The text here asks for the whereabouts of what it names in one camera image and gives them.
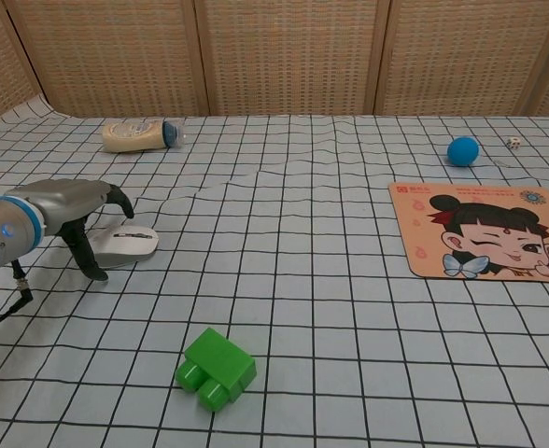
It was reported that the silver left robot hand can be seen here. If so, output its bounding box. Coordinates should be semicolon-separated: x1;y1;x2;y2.
39;178;136;283

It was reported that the white computer mouse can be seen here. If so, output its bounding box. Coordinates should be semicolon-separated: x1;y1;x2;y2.
85;223;160;270

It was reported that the cartoon girl mouse pad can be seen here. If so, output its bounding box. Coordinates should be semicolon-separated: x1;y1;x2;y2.
387;181;549;284

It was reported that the cream bottle with blue cap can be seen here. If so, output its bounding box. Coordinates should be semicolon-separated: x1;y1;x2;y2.
102;118;190;154

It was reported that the blue checked tablecloth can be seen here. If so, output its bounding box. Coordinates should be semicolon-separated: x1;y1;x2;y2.
0;92;549;448

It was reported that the green toy building block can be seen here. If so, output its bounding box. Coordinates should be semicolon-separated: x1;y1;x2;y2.
175;327;258;413

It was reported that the blue ball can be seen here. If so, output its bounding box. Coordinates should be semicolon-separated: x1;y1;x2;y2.
446;136;480;167

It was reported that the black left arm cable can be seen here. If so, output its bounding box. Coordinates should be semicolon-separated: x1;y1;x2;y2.
0;260;35;338

